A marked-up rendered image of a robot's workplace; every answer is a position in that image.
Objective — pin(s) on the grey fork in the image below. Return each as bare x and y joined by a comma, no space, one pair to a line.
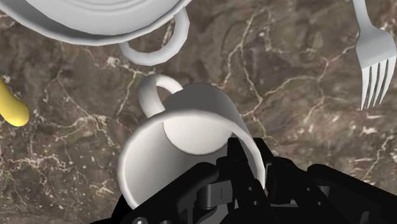
375,46

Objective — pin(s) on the white mug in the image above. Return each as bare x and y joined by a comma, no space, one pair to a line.
189,130
93,18

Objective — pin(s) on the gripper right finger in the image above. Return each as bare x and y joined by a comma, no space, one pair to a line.
325,192

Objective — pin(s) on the yellow banana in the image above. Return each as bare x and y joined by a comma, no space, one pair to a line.
12,108

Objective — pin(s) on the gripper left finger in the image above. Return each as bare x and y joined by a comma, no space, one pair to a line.
186,186

